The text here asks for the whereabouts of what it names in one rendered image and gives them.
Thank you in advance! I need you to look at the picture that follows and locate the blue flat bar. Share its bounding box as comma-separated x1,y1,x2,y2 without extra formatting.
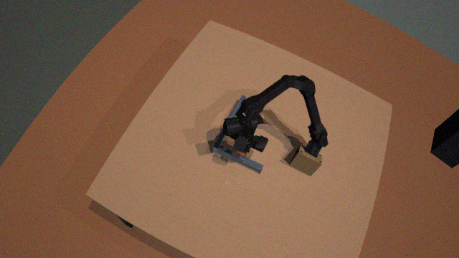
214,95,263,174

